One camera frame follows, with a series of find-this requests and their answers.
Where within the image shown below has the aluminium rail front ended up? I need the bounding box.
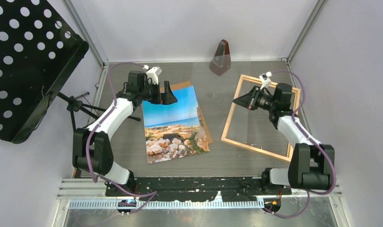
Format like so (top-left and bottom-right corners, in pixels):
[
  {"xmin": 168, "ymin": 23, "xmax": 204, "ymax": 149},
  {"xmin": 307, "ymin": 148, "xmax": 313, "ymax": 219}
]
[{"xmin": 57, "ymin": 178, "xmax": 343, "ymax": 210}]

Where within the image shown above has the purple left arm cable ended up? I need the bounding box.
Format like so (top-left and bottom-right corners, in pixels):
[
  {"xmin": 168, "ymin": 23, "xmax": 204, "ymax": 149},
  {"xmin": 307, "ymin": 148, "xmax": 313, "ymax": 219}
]
[{"xmin": 85, "ymin": 62, "xmax": 158, "ymax": 215}]

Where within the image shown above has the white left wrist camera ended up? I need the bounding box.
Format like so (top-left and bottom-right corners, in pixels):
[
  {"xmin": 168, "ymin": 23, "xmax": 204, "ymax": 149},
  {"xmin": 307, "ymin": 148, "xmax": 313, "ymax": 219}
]
[{"xmin": 143, "ymin": 65, "xmax": 162, "ymax": 85}]

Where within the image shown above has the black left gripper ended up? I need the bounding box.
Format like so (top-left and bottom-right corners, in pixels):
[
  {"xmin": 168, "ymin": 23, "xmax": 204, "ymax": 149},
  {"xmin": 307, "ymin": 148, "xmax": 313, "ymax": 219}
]
[{"xmin": 140, "ymin": 81, "xmax": 178, "ymax": 105}]

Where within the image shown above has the landscape photo print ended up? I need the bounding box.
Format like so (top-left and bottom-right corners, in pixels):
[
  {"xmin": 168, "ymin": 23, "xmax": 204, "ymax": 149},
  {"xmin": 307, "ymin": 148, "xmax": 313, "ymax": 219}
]
[{"xmin": 143, "ymin": 86, "xmax": 210, "ymax": 164}]

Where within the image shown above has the brown wooden metronome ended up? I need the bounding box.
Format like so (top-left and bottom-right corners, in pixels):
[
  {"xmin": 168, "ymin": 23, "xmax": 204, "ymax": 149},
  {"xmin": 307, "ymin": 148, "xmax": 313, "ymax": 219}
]
[{"xmin": 209, "ymin": 39, "xmax": 232, "ymax": 76}]

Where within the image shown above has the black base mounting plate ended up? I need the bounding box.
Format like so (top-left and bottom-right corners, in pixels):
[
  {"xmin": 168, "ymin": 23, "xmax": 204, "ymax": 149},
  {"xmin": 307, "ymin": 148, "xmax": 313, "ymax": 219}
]
[{"xmin": 105, "ymin": 176, "xmax": 292, "ymax": 202}]

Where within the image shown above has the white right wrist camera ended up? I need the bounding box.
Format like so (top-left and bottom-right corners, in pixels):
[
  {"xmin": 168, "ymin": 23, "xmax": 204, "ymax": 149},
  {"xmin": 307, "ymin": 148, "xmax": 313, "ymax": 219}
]
[{"xmin": 259, "ymin": 71, "xmax": 273, "ymax": 90}]

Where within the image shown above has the light wooden picture frame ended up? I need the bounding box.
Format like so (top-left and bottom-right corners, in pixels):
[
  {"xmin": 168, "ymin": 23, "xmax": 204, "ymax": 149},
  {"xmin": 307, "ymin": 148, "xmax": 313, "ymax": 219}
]
[{"xmin": 221, "ymin": 74, "xmax": 301, "ymax": 163}]

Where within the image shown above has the clear acrylic sheet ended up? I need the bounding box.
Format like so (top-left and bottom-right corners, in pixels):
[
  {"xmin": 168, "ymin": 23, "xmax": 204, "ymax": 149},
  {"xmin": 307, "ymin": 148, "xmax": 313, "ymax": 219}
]
[{"xmin": 191, "ymin": 61, "xmax": 292, "ymax": 151}]

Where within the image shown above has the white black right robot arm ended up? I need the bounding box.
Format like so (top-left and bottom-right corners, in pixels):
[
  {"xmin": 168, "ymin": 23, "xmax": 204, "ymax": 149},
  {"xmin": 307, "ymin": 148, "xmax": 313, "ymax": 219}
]
[{"xmin": 233, "ymin": 83, "xmax": 336, "ymax": 194}]

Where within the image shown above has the black tripod stand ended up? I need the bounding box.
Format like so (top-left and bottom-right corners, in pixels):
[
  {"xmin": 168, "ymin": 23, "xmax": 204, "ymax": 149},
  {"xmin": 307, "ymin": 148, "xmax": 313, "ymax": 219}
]
[{"xmin": 58, "ymin": 91, "xmax": 142, "ymax": 135}]

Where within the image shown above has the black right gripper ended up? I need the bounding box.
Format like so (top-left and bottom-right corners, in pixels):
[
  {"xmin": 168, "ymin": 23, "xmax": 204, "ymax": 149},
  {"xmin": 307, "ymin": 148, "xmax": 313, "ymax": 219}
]
[{"xmin": 233, "ymin": 86, "xmax": 277, "ymax": 112}]

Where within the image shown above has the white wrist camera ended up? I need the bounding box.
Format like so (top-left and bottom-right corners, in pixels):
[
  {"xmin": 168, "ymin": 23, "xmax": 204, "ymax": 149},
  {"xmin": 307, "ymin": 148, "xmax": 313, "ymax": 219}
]
[
  {"xmin": 259, "ymin": 71, "xmax": 273, "ymax": 90},
  {"xmin": 143, "ymin": 65, "xmax": 162, "ymax": 85}
]

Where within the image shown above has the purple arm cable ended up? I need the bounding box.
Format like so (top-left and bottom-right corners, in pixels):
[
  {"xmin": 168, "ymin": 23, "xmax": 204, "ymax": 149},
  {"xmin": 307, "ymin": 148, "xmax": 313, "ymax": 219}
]
[
  {"xmin": 85, "ymin": 62, "xmax": 158, "ymax": 215},
  {"xmin": 262, "ymin": 70, "xmax": 337, "ymax": 219}
]

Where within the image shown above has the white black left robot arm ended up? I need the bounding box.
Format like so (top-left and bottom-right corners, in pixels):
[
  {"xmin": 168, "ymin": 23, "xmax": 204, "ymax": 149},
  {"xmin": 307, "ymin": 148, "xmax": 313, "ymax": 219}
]
[{"xmin": 72, "ymin": 67, "xmax": 178, "ymax": 196}]

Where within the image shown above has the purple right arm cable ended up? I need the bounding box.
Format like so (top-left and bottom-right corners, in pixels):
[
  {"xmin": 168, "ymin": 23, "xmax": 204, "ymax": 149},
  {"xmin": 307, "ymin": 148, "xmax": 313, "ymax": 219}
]
[{"xmin": 262, "ymin": 70, "xmax": 337, "ymax": 219}]

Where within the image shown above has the black perforated music stand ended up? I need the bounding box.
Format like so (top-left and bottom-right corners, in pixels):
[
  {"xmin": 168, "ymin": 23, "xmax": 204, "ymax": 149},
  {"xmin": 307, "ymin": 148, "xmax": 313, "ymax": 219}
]
[{"xmin": 0, "ymin": 0, "xmax": 89, "ymax": 144}]

